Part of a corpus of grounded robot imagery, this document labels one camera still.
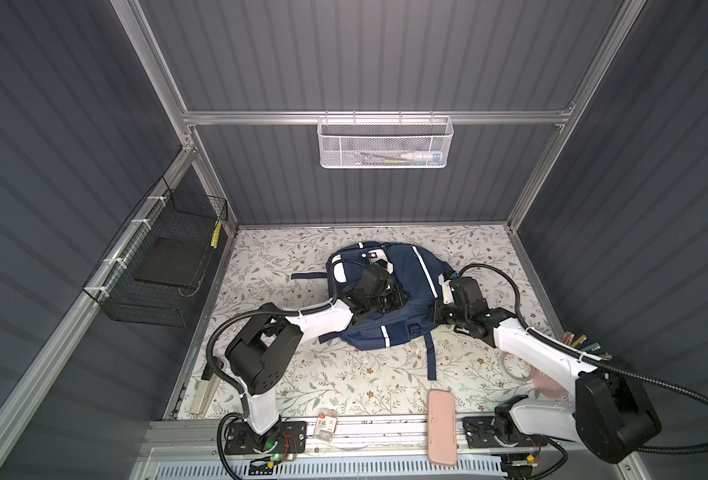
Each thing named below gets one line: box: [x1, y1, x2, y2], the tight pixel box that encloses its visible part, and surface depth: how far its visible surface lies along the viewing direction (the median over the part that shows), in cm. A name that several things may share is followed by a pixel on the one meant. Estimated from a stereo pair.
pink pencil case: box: [428, 389, 457, 466], surface depth 75 cm
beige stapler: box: [190, 373, 221, 416], surface depth 79 cm
